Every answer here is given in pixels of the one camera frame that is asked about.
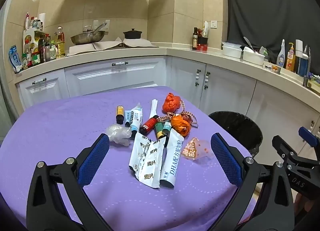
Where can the yellow green sponge pack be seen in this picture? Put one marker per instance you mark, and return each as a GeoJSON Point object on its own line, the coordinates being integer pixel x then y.
{"type": "Point", "coordinates": [315, 77]}

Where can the beige stove cover paper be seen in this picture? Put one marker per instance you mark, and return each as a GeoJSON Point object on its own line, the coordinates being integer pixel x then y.
{"type": "Point", "coordinates": [100, 46]}

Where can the orange dish soap bottle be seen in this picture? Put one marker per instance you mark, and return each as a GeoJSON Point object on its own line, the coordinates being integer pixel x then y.
{"type": "Point", "coordinates": [290, 59]}

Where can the red plastic bag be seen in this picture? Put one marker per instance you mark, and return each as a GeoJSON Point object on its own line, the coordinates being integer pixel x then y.
{"type": "Point", "coordinates": [171, 103]}

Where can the red box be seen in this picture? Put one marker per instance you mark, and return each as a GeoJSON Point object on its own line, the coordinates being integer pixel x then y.
{"type": "Point", "coordinates": [202, 47]}

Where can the small teal and white bottle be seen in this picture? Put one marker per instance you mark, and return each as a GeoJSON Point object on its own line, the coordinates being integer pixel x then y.
{"type": "Point", "coordinates": [167, 126]}

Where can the grey spoon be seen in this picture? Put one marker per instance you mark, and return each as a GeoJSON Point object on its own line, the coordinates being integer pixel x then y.
{"type": "Point", "coordinates": [247, 42]}

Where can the green packet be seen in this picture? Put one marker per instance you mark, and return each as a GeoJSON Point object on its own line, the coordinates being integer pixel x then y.
{"type": "Point", "coordinates": [263, 51]}

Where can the white pouch with blue print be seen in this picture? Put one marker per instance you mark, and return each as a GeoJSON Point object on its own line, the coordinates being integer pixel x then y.
{"type": "Point", "coordinates": [137, 118]}

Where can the dark olive oil bottle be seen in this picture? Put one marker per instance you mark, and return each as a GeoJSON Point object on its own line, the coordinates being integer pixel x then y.
{"type": "Point", "coordinates": [195, 41]}

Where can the black curtain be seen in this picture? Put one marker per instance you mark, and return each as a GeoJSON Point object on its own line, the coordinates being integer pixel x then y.
{"type": "Point", "coordinates": [270, 8]}

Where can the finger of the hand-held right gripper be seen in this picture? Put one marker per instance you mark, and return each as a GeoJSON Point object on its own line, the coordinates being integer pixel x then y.
{"type": "Point", "coordinates": [282, 146]}
{"type": "Point", "coordinates": [308, 137]}

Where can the orange plastic bag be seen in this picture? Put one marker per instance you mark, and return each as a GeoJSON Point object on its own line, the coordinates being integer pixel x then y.
{"type": "Point", "coordinates": [181, 126]}

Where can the white condiment rack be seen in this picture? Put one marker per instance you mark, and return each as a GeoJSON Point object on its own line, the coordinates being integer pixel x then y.
{"type": "Point", "coordinates": [28, 38]}

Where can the steel wok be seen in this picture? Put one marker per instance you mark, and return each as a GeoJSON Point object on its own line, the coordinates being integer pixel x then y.
{"type": "Point", "coordinates": [87, 38]}

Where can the white lidded container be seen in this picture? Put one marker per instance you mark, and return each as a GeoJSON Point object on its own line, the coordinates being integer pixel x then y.
{"type": "Point", "coordinates": [231, 51]}

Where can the black trash bin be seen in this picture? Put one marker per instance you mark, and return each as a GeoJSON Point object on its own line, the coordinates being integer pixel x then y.
{"type": "Point", "coordinates": [237, 128]}

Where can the group of condiment bottles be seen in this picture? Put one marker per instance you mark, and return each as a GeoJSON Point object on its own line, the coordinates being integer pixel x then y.
{"type": "Point", "coordinates": [40, 48]}

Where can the white wall socket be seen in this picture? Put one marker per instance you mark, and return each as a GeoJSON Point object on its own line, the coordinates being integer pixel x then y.
{"type": "Point", "coordinates": [107, 25]}
{"type": "Point", "coordinates": [213, 24]}

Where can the clear plastic bag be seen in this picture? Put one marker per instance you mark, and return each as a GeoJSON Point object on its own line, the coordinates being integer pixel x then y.
{"type": "Point", "coordinates": [117, 133]}

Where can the white paper stick wrapper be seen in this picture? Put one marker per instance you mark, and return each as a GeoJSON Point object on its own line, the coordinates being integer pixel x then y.
{"type": "Point", "coordinates": [153, 107]}

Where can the white kitchen cabinets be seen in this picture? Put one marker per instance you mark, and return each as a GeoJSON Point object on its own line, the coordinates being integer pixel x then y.
{"type": "Point", "coordinates": [112, 73]}

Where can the white open container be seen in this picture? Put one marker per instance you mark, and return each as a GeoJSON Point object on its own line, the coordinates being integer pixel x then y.
{"type": "Point", "coordinates": [252, 57]}

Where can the green bottle with black cap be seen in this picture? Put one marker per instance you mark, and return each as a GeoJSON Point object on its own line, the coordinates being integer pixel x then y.
{"type": "Point", "coordinates": [159, 129]}

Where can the long white pouch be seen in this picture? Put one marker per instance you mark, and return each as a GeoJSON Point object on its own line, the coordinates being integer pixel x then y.
{"type": "Point", "coordinates": [173, 158]}

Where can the chrome faucet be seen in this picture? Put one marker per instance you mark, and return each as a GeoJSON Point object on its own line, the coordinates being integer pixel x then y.
{"type": "Point", "coordinates": [305, 81]}

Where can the blue bottle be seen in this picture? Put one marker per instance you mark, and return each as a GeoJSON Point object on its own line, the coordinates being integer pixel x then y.
{"type": "Point", "coordinates": [303, 67]}

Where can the small light blue tube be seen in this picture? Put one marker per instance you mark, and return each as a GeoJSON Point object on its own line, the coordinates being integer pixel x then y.
{"type": "Point", "coordinates": [128, 117]}

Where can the small orange fruits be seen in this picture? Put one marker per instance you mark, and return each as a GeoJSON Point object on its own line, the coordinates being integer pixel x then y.
{"type": "Point", "coordinates": [275, 68]}

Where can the white snack packet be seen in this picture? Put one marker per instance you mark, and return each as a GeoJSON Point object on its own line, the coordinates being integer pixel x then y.
{"type": "Point", "coordinates": [147, 163]}

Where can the dark bottle with yellow label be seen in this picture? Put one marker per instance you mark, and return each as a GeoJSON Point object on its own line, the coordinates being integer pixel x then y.
{"type": "Point", "coordinates": [120, 112]}

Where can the clear wrapper with orange print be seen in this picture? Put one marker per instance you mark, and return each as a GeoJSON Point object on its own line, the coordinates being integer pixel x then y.
{"type": "Point", "coordinates": [193, 149]}

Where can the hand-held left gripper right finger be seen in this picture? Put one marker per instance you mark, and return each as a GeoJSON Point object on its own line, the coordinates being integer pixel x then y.
{"type": "Point", "coordinates": [226, 161]}

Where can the black lidded pot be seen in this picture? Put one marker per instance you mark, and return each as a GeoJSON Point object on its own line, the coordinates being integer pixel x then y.
{"type": "Point", "coordinates": [132, 34]}

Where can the purple tablecloth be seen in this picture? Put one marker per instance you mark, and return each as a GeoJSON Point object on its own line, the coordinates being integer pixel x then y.
{"type": "Point", "coordinates": [62, 126]}

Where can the checkered ribbon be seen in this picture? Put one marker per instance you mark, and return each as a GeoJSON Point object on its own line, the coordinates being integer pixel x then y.
{"type": "Point", "coordinates": [186, 114]}

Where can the steel kettle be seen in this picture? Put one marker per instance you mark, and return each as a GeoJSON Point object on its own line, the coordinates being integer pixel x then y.
{"type": "Point", "coordinates": [88, 30]}

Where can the blue and white bag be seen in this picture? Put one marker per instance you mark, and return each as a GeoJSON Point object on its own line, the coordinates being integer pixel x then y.
{"type": "Point", "coordinates": [15, 58]}

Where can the white paper towel roll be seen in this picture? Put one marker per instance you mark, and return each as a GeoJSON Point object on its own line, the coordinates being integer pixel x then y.
{"type": "Point", "coordinates": [42, 18]}

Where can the beige kitchen countertop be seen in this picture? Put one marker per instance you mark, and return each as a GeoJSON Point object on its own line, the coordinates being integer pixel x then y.
{"type": "Point", "coordinates": [175, 52]}

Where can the white spray bottle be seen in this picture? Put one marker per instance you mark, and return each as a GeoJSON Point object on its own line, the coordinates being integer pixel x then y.
{"type": "Point", "coordinates": [280, 58]}

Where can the yellow cooking oil bottle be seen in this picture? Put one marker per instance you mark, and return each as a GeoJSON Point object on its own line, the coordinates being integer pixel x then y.
{"type": "Point", "coordinates": [60, 46]}

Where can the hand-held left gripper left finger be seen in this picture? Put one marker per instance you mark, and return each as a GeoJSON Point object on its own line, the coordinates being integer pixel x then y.
{"type": "Point", "coordinates": [93, 161]}

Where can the small red bottle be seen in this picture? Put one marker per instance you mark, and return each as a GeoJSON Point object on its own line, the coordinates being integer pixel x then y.
{"type": "Point", "coordinates": [149, 124]}

